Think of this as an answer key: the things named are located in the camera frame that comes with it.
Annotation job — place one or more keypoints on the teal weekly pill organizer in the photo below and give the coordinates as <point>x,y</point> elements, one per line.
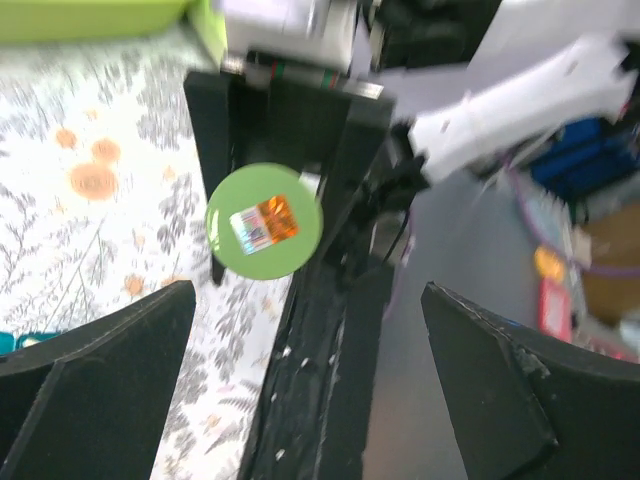
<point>10,343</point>

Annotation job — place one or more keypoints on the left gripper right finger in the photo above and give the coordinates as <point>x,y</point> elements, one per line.
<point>524,405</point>

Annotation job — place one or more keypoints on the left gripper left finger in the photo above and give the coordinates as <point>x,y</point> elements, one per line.
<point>91,403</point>

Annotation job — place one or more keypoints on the green bottle cap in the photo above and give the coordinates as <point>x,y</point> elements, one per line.
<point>263,222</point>

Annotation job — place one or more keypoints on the floral tablecloth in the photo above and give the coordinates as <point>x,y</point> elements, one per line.
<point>102,203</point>

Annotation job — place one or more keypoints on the green plastic tray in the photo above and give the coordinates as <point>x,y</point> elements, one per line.
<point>28,21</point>

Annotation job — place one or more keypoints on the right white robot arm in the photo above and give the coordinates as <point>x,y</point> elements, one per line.
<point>316,123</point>

